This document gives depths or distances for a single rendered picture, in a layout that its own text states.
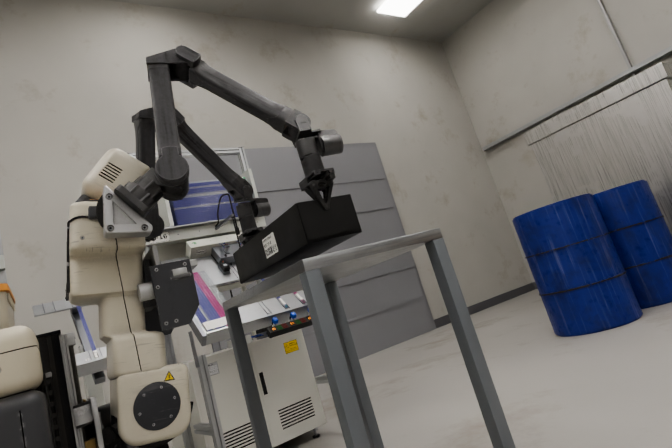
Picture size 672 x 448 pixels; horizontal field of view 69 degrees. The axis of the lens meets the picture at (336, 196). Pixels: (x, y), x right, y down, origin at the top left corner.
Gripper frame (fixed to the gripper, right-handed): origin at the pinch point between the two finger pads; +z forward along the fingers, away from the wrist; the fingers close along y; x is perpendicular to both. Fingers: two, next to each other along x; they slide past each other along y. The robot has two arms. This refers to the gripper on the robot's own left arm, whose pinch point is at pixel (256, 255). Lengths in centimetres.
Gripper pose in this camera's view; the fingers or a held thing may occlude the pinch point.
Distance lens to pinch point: 181.9
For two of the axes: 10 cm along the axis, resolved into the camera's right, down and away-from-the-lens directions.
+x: -8.4, 1.4, -5.3
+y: -4.6, 3.3, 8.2
